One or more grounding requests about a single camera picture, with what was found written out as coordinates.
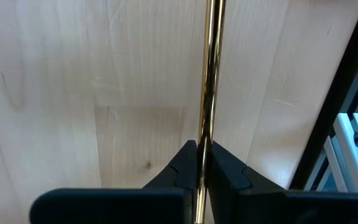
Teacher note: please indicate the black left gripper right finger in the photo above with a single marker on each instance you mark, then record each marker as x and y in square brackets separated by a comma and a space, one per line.
[253, 205]

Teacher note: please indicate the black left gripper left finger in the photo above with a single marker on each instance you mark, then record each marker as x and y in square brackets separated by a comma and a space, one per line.
[166, 205]

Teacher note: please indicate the silver aluminium bracket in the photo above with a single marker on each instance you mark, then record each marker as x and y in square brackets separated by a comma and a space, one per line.
[343, 140]

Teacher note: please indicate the gold candlestick holder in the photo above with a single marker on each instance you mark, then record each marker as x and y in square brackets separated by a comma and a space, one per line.
[211, 62]

